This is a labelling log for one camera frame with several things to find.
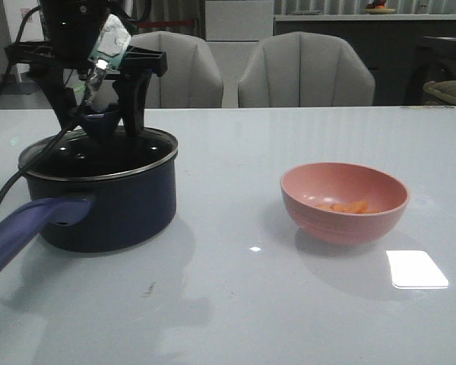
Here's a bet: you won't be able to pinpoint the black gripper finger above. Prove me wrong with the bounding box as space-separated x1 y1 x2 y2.
37 68 82 131
113 68 151 137

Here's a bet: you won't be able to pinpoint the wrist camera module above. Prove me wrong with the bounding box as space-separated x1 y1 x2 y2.
82 14 131 105

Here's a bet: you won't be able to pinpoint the dark counter with white top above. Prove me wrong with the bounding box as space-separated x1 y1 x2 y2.
273 14 456 106

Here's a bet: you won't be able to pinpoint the left grey upholstered chair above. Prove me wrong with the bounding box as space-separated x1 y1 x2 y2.
131 31 223 109

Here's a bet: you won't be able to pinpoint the glass lid with blue knob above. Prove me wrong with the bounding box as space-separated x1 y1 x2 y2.
27 104 178 182

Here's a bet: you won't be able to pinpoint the orange ham pieces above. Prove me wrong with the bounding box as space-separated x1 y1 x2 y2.
315 200 381 214

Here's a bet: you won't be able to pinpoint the dark blue saucepan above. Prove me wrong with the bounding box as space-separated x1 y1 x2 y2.
0 127 179 287

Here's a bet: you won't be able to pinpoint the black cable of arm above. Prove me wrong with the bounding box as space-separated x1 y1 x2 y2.
0 4 100 233

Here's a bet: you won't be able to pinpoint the right grey upholstered chair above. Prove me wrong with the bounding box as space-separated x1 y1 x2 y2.
237 32 375 108

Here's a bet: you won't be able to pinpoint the beige cushion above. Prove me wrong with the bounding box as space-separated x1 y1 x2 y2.
423 80 456 106

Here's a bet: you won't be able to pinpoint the fruit plate on counter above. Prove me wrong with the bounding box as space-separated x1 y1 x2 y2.
364 0 396 14

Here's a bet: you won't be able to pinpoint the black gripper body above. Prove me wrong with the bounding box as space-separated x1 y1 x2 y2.
5 1 167 77

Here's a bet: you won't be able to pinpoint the pink bowl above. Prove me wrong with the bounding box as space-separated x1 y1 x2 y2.
280 162 410 246

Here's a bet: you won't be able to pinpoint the grey upholstered chair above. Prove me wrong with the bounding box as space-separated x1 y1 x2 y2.
131 31 223 109
237 32 375 108

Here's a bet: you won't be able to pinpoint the red barrier belt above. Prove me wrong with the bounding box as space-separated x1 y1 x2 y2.
136 19 196 28

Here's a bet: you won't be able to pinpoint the white cabinet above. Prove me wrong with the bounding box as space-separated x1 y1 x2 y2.
204 1 274 108

